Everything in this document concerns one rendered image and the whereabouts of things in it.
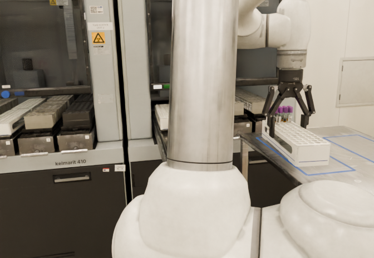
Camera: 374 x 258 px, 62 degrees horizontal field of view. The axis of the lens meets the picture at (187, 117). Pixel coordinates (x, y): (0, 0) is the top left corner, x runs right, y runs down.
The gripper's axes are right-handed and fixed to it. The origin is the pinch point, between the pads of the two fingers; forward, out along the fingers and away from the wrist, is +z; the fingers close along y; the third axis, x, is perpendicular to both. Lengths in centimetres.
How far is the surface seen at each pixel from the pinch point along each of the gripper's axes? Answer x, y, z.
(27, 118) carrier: 36, -98, 0
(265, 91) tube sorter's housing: 61, 13, -3
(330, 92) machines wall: 168, 112, 17
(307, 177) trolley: -25.3, -5.0, 5.4
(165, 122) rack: 28.5, -40.5, 2.9
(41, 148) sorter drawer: 29, -91, 11
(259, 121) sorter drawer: 37.5, 2.9, 6.8
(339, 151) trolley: -8.2, 13.7, 5.4
